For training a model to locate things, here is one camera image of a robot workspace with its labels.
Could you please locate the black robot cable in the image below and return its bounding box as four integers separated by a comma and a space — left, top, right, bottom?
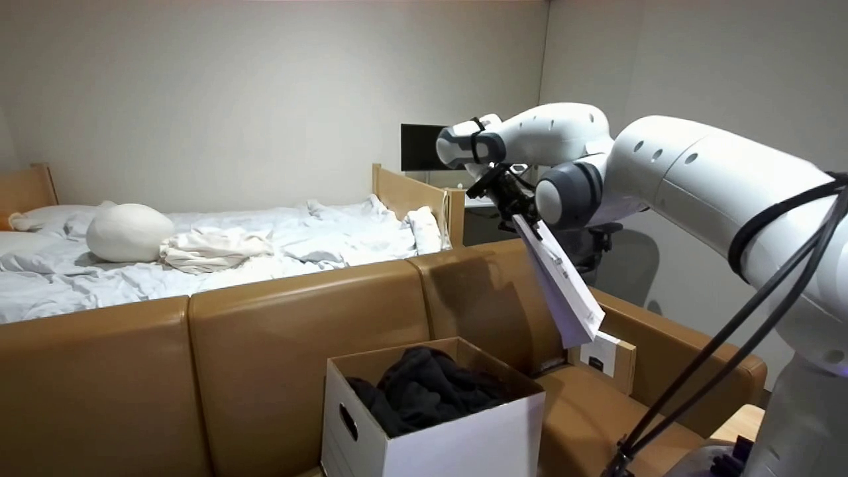
605, 169, 848, 477

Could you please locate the white cardboard storage box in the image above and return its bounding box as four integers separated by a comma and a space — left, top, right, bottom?
319, 333, 548, 477

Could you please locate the white paper sheet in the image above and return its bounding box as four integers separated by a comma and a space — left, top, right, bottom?
511, 214, 609, 352

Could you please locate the cream crumpled cloth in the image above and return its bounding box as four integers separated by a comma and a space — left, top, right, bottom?
157, 226, 277, 275

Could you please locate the grey office chair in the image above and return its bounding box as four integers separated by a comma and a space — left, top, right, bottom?
588, 227, 662, 308

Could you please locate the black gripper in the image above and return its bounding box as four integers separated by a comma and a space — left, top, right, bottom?
464, 163, 544, 235

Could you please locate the black clothing pile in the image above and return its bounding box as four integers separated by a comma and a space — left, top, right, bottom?
344, 345, 511, 437

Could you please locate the bed with white sheets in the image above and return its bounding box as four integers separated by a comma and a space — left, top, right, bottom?
0, 197, 454, 325

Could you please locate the black computer monitor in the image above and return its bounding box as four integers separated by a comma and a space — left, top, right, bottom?
397, 121, 451, 176

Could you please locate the light wooden side table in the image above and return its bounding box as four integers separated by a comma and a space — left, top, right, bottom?
709, 404, 768, 445

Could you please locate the wooden bed frame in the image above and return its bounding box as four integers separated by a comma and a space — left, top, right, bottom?
0, 163, 466, 250

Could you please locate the round white cushion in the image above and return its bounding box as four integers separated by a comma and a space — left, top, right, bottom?
85, 201, 178, 265

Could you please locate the flat white pillow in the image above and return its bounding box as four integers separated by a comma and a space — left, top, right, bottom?
6, 200, 116, 239

